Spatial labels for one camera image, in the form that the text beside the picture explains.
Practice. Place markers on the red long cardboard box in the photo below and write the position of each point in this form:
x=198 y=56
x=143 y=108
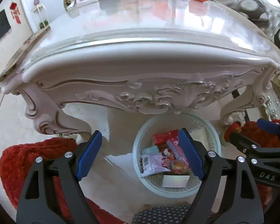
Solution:
x=161 y=138

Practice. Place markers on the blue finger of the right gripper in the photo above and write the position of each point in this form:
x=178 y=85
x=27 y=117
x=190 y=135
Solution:
x=244 y=145
x=270 y=127

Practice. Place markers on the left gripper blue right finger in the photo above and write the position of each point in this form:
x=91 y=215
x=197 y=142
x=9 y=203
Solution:
x=228 y=192

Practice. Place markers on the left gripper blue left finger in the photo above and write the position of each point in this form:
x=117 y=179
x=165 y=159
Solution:
x=38 y=202

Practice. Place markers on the red biscuit wrapper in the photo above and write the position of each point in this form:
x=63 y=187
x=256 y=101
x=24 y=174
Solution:
x=175 y=147

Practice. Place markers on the red chinese knot decoration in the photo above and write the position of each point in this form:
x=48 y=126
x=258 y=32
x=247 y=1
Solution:
x=15 y=12

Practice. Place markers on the red sweater sleeve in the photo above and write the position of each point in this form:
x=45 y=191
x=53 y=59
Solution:
x=15 y=164

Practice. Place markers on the pink white snack bag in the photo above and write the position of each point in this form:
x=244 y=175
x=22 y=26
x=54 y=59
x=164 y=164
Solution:
x=153 y=164

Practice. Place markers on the small teal box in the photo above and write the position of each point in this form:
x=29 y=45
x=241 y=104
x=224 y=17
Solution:
x=150 y=150

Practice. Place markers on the round red candy wrapper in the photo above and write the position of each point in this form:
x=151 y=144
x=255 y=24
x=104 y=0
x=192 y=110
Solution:
x=179 y=167

